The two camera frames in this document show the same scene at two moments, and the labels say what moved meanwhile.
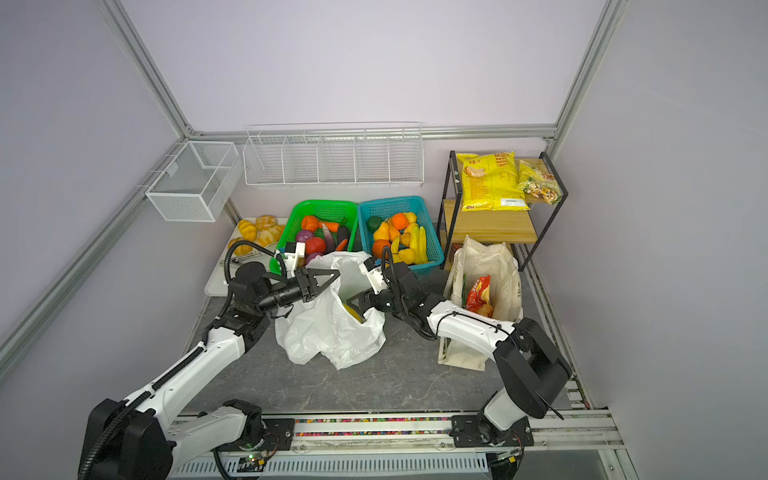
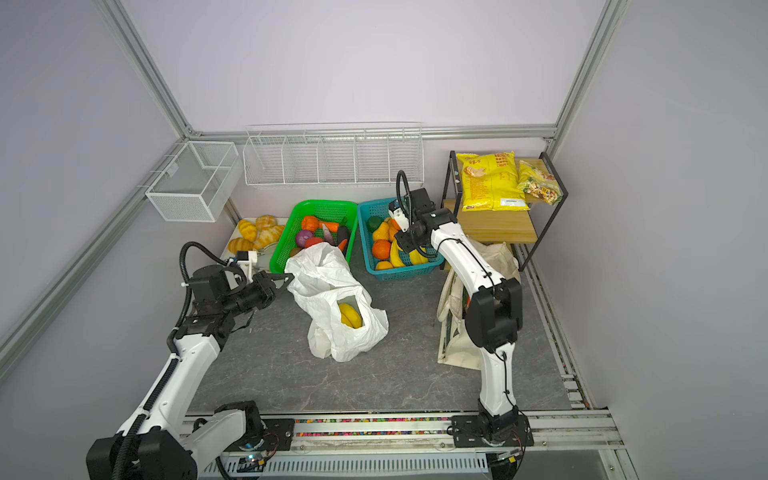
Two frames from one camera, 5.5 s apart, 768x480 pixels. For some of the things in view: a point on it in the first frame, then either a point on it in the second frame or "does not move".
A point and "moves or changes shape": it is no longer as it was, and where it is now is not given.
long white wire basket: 334,155 does not move
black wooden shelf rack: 523,227 does not move
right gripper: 366,300 → 403,239
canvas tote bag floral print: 475,260 does not move
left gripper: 310,284 → 266,288
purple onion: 303,235 does not move
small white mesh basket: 198,183 does not move
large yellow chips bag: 491,182 does not move
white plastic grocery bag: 324,325 moves or changes shape
